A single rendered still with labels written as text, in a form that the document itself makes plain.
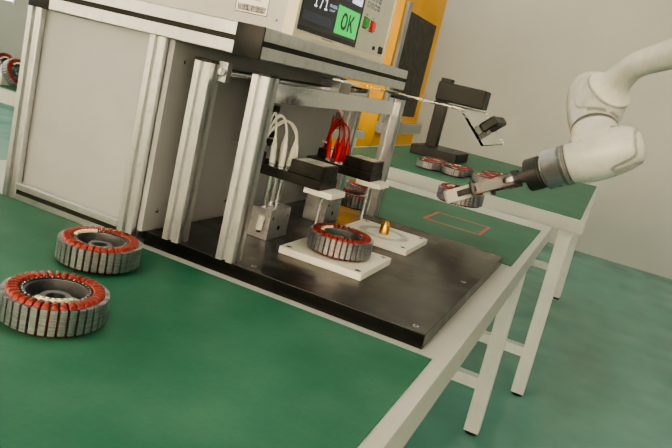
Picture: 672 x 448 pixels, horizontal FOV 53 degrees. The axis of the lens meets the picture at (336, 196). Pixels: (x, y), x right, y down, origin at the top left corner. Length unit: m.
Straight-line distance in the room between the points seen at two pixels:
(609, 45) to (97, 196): 5.64
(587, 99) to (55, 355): 1.22
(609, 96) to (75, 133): 1.09
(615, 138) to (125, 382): 1.12
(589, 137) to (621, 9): 4.96
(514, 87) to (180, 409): 5.94
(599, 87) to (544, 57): 4.86
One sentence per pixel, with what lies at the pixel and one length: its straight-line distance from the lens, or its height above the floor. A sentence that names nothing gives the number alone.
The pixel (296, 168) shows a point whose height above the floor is 0.91.
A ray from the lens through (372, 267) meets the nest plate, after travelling 1.11.
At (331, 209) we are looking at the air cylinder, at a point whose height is 0.80.
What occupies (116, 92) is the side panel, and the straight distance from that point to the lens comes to 1.11.
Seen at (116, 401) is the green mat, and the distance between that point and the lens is 0.66.
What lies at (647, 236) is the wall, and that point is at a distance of 6.43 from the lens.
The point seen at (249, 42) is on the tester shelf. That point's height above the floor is 1.09.
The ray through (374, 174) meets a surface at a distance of 1.35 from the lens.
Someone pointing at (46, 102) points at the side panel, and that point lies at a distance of 1.21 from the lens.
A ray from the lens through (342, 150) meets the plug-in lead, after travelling 1.38.
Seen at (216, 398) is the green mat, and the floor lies 0.75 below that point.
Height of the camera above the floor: 1.08
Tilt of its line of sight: 10 degrees down
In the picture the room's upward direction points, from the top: 13 degrees clockwise
